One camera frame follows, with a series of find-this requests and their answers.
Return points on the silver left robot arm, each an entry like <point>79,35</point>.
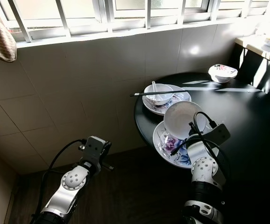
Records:
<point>74,179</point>

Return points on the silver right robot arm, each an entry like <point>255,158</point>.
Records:
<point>205,170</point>

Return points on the white floral ceramic plate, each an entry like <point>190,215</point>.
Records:
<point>165,149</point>
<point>177,103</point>

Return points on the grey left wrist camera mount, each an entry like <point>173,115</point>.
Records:
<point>97,148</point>

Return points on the small floral rimmed bowl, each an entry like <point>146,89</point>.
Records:
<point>223,73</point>

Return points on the black round table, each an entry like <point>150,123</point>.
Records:
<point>238,107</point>

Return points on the white patterned ceramic bowl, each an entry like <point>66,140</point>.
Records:
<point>160,99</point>

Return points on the white side counter ledge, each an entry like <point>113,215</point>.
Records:
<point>254,45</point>

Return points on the white barred window frame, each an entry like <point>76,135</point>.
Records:
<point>107,14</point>

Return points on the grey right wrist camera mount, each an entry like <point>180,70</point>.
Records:
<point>221,135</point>

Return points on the white ceramic spoon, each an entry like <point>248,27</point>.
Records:
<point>153,87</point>

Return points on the plain white ceramic bowl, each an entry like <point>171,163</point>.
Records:
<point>179,119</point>

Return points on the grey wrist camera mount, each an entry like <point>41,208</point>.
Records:
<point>221,135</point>
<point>97,148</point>

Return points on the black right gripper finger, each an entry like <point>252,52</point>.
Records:
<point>191,128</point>

